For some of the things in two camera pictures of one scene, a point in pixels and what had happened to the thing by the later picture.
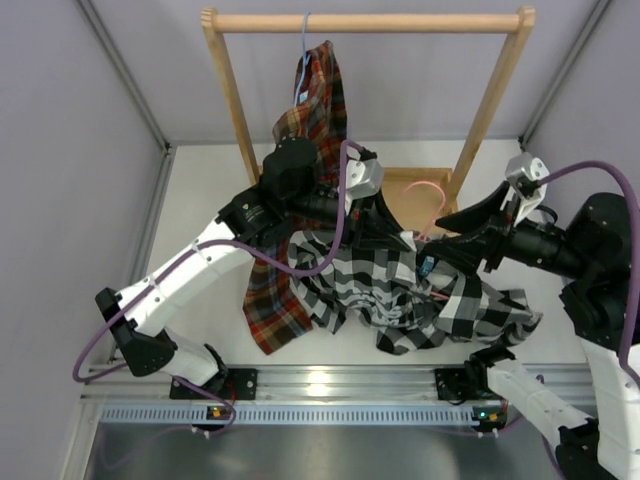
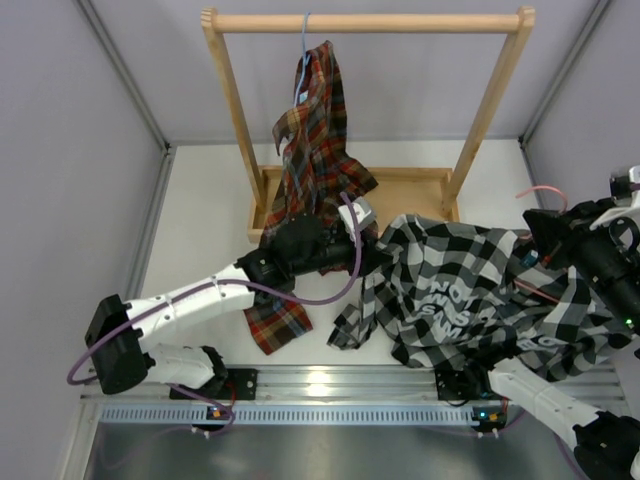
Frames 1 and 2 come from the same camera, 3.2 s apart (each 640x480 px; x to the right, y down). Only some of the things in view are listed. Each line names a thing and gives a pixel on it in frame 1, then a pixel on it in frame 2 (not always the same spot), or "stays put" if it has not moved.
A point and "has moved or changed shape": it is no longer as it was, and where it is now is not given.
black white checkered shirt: x=391 y=284 has moved or changed shape
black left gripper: x=368 y=216 to x=372 y=256
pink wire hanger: x=436 y=296 to x=526 y=236
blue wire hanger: x=304 y=50 stays put
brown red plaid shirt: x=274 y=309 stays put
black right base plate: x=461 y=384 stays put
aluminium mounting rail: x=116 y=385 stays put
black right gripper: x=465 y=253 to x=554 y=235
